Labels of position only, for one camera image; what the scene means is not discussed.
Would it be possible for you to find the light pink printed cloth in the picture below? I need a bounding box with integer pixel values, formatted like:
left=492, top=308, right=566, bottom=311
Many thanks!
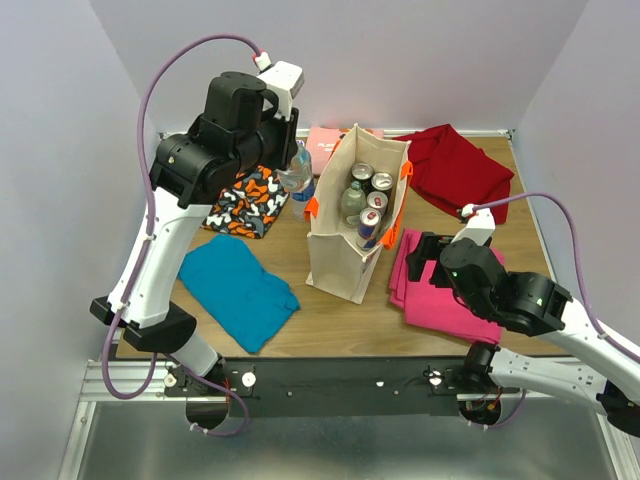
left=305, top=124, right=385, bottom=177

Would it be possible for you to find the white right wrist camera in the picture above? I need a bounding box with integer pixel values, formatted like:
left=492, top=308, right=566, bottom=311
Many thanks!
left=453, top=204, right=496, bottom=246

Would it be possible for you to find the teal folded cloth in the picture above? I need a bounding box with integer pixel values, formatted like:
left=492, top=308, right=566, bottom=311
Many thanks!
left=178, top=234, right=300, bottom=354

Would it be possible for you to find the magenta folded cloth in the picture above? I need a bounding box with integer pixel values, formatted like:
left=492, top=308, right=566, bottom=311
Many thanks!
left=389, top=228, right=502, bottom=344

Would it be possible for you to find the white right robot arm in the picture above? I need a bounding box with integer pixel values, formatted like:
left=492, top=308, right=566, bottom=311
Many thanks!
left=406, top=232, right=639, bottom=436

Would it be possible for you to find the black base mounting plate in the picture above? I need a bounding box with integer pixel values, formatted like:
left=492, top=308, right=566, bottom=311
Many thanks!
left=164, top=355, right=531, bottom=419

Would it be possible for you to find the red bull can middle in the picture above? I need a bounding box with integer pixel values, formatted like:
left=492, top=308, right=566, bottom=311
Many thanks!
left=367, top=191, right=389, bottom=217

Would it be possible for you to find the red bull can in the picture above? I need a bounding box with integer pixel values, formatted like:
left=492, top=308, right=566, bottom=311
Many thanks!
left=356, top=208, right=382, bottom=250
left=367, top=191, right=389, bottom=217

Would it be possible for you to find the red bull can front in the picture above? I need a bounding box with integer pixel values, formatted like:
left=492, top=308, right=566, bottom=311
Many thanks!
left=356, top=208, right=382, bottom=250

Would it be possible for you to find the orange camouflage cloth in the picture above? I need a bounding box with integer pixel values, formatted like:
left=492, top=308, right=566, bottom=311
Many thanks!
left=201, top=166, right=289, bottom=239

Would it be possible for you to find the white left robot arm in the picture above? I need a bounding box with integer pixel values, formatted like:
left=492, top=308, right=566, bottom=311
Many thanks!
left=90, top=61, right=304, bottom=395

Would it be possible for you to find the dark red cloth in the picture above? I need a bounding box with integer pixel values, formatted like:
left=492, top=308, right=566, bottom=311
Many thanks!
left=395, top=124, right=514, bottom=217

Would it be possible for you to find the beige canvas tote bag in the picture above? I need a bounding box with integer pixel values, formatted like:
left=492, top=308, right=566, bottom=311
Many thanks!
left=305, top=125, right=413, bottom=304

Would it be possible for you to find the green glass bottle front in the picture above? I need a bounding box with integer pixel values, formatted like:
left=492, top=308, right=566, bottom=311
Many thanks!
left=277, top=140, right=313, bottom=193

